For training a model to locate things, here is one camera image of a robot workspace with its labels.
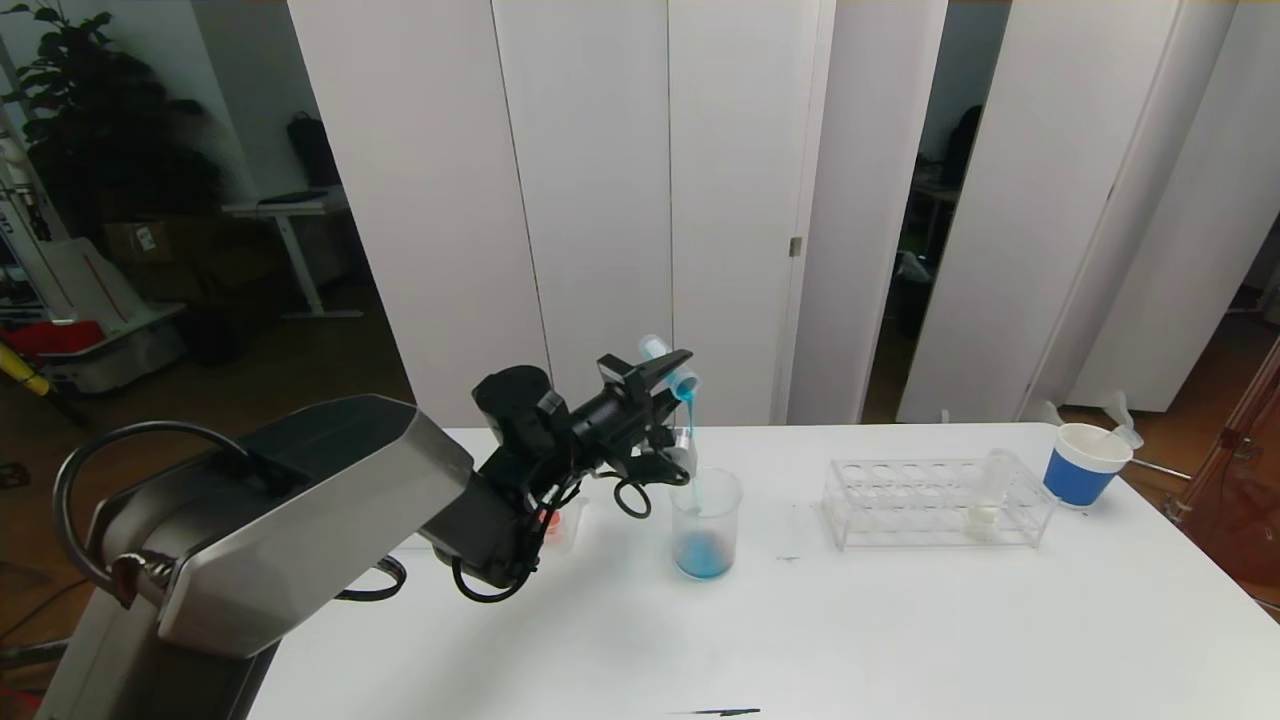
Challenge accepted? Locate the blue pigment test tube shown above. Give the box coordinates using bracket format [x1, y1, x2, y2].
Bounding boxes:
[638, 334, 704, 403]

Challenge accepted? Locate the clear acrylic test tube rack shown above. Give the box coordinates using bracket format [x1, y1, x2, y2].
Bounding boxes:
[538, 492, 589, 553]
[822, 458, 1058, 551]

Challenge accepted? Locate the clear plastic beaker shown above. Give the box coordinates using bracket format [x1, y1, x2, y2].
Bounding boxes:
[668, 467, 744, 583]

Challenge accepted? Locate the pale yellow pigment test tube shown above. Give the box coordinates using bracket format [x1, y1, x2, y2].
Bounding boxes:
[965, 448, 1016, 543]

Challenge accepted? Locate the white folding partition screen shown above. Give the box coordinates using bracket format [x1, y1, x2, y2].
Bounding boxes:
[895, 0, 1280, 436]
[289, 0, 948, 429]

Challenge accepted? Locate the white office desk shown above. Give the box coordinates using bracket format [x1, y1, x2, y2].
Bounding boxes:
[222, 190, 366, 323]

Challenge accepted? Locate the black bag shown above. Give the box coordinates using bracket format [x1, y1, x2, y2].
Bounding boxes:
[288, 114, 344, 193]

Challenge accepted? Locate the blue sleeved white paper cup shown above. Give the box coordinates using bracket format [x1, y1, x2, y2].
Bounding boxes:
[1041, 424, 1133, 511]

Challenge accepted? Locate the brown cardboard box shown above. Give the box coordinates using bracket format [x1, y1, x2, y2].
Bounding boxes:
[103, 220, 206, 269]

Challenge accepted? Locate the white machine base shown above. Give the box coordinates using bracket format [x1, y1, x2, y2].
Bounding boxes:
[0, 238, 189, 396]

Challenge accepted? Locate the dark green potted plant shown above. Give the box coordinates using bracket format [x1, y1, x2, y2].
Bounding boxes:
[0, 0, 223, 241]

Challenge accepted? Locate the yellow tool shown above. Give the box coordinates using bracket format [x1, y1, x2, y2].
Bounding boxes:
[0, 343, 53, 399]

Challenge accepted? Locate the reddish brown metal stand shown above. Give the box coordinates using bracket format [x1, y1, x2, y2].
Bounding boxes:
[1165, 335, 1280, 611]

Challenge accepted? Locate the white upright machine column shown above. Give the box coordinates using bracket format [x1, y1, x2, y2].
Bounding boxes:
[0, 130, 51, 321]

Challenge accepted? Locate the grey metal floor bar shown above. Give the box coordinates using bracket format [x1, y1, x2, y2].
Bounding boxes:
[0, 640, 71, 669]

